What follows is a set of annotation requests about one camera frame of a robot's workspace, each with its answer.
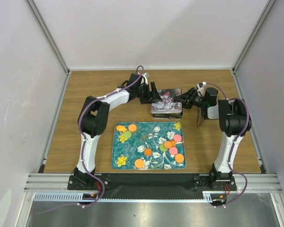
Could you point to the tan dotted round biscuit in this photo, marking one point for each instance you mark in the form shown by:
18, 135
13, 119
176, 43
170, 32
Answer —
179, 158

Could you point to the orange swirl butter cookie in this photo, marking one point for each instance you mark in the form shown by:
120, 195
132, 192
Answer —
173, 143

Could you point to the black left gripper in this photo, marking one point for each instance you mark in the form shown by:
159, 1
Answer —
153, 94

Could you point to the square cookie tin box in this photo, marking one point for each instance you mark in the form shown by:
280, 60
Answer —
169, 116

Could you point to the orange round sandwich cookie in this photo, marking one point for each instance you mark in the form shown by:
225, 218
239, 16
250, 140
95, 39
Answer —
167, 144

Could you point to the aluminium frame rail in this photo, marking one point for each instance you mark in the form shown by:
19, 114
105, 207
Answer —
51, 182

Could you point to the teal floral serving tray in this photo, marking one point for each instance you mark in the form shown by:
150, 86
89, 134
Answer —
148, 135

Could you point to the white cable duct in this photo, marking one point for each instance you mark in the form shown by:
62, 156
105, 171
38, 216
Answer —
81, 197

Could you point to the pink round sandwich cookie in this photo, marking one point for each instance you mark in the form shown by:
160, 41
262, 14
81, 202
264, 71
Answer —
177, 138
173, 151

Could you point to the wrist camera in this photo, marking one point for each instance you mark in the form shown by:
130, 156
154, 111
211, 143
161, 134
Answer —
201, 87
145, 77

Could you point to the green round sandwich cookie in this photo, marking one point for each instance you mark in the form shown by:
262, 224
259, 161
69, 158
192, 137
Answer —
162, 148

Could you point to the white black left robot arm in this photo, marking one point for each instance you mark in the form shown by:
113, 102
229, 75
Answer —
93, 119

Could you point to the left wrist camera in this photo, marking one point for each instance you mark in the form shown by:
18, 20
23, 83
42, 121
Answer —
145, 77

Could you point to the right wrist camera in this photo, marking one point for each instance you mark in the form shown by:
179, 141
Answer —
201, 87

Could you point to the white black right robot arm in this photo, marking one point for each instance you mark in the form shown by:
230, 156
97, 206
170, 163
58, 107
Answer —
234, 122

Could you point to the orange fish shaped cookie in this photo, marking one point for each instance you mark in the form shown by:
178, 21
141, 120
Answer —
121, 128

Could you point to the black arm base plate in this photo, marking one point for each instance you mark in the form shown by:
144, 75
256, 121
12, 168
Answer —
161, 186

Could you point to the snowman cookie tin lid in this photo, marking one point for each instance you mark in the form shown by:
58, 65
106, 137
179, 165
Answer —
167, 104

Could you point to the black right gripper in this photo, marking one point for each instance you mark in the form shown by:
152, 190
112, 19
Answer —
187, 99

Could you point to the orange swirl round cookie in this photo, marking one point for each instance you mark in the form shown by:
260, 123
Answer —
148, 152

